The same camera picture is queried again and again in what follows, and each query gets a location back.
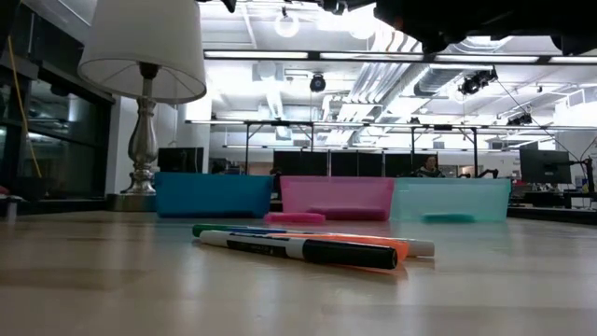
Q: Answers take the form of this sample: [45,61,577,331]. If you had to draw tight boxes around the overhead beam with light strips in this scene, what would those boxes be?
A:
[202,49,597,66]

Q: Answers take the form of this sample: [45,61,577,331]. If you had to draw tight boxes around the orange Expo marker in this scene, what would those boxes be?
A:
[270,231,410,263]

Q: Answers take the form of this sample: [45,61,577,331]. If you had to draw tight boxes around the yellow cable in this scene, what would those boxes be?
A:
[6,35,49,198]

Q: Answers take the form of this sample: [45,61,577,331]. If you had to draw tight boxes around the black camera cluster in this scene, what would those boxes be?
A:
[458,67,499,96]

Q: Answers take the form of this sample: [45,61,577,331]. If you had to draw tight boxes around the blue plastic bin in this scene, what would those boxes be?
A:
[153,171,275,219]

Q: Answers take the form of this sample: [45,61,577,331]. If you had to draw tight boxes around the person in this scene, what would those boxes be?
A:
[412,154,448,179]

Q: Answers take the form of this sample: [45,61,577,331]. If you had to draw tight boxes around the black monitor on arm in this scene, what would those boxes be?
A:
[519,147,573,185]

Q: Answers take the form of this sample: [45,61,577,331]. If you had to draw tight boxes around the pink plastic bin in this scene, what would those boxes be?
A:
[279,175,396,222]

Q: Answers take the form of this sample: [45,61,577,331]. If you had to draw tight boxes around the black partition panels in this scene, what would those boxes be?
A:
[272,149,439,178]

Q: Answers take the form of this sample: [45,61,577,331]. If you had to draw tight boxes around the round ring light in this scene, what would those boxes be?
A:
[272,9,301,39]

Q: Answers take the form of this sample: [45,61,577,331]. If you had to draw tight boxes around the thin yellow highlighter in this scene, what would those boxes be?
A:
[421,212,477,224]

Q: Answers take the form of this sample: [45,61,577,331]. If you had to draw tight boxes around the white shade table lamp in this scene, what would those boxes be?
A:
[76,0,208,214]

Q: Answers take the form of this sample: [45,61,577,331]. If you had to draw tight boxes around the black overhead camera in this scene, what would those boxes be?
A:
[506,113,534,128]

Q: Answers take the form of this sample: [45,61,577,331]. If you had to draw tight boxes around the background rig frame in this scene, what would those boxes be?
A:
[185,119,481,177]

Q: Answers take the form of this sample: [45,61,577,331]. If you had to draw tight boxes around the pink highlighter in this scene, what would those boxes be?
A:
[263,212,326,226]

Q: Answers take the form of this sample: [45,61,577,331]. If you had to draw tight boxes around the green Expo marker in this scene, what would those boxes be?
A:
[191,223,243,238]

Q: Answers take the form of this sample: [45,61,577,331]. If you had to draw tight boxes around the black monitor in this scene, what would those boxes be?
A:
[157,147,205,175]

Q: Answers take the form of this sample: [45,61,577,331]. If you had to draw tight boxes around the teal plastic bin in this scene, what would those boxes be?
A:
[390,177,512,223]

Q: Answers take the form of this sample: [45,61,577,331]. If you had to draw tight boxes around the black Expo marker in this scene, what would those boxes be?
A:
[198,229,399,271]

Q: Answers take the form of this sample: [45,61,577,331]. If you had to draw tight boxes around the dark background desk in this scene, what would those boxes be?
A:
[506,189,597,224]

